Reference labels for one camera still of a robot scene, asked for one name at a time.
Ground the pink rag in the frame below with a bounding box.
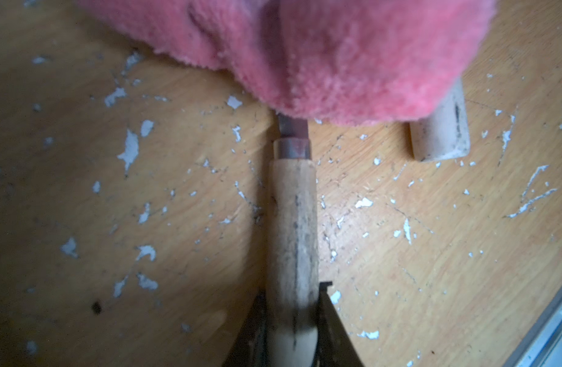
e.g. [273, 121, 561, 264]
[81, 0, 496, 125]

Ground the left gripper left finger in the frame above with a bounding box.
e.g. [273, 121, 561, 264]
[221, 291, 267, 367]

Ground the small sickle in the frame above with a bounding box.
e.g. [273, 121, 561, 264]
[410, 77, 471, 162]
[266, 114, 319, 366]

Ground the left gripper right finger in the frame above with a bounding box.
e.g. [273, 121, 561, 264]
[315, 281, 364, 367]

